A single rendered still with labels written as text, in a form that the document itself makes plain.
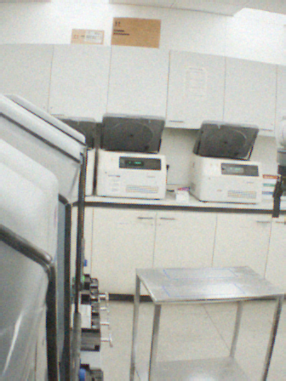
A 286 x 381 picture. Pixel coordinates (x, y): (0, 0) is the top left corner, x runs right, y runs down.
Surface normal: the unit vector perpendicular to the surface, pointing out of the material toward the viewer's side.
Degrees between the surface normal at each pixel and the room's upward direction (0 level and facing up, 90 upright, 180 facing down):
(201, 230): 90
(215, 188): 90
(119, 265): 90
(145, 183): 90
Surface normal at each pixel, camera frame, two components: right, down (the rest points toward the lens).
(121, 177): 0.11, 0.15
